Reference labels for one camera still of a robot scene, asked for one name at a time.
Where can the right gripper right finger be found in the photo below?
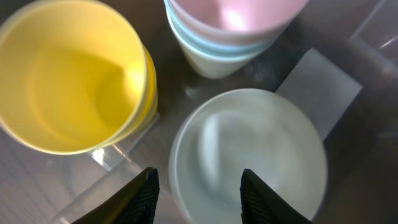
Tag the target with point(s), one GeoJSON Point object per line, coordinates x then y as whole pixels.
{"type": "Point", "coordinates": [261, 205]}

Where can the yellow cup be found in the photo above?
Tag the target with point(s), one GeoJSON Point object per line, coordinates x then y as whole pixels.
{"type": "Point", "coordinates": [150, 106]}
{"type": "Point", "coordinates": [73, 76]}

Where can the light blue cup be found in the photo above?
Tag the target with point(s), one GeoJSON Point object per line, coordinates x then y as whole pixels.
{"type": "Point", "coordinates": [210, 45]}

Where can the clear plastic storage container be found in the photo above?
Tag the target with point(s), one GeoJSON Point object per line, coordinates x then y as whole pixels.
{"type": "Point", "coordinates": [361, 149]}

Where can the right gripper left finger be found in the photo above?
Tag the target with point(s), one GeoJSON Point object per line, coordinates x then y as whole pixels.
{"type": "Point", "coordinates": [135, 203]}

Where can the white paper label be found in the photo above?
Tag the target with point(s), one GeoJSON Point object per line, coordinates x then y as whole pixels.
{"type": "Point", "coordinates": [320, 89]}

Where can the cream white cup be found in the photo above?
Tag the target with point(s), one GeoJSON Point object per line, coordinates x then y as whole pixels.
{"type": "Point", "coordinates": [212, 66]}

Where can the white small bowl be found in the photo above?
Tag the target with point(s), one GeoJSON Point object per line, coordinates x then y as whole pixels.
{"type": "Point", "coordinates": [246, 129]}

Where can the pink cup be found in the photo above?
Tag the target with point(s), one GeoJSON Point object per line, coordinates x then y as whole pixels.
{"type": "Point", "coordinates": [237, 22]}

